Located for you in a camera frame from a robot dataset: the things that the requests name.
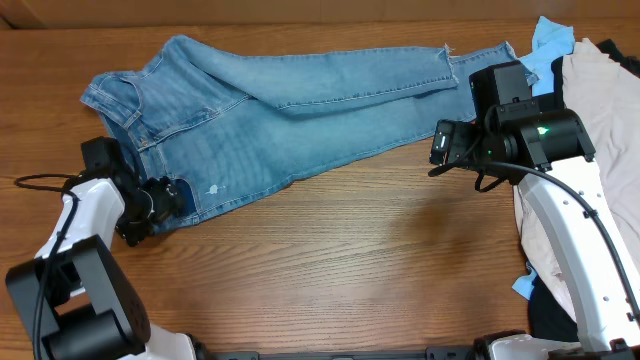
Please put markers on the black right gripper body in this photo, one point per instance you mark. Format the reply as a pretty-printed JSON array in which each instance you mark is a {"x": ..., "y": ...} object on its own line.
[{"x": 476, "y": 145}]

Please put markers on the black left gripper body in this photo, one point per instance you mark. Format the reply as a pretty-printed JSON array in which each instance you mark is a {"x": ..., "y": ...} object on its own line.
[{"x": 153, "y": 203}]

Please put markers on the light blue denim jeans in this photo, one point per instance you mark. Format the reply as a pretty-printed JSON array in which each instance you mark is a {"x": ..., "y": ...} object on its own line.
[{"x": 231, "y": 129}]

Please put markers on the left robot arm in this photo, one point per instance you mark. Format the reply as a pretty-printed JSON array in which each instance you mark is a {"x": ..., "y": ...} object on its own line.
[{"x": 73, "y": 299}]

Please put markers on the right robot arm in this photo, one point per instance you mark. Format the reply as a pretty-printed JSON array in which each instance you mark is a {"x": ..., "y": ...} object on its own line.
[{"x": 541, "y": 146}]

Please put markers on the light blue cloth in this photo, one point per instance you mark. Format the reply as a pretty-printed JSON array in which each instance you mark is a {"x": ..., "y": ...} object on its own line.
[{"x": 550, "y": 41}]

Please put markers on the beige cloth garment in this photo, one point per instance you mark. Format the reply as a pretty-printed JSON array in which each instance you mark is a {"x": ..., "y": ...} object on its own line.
[{"x": 605, "y": 150}]

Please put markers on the black cloth garment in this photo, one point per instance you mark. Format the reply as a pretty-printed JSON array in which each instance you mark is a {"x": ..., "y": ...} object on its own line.
[{"x": 550, "y": 320}]

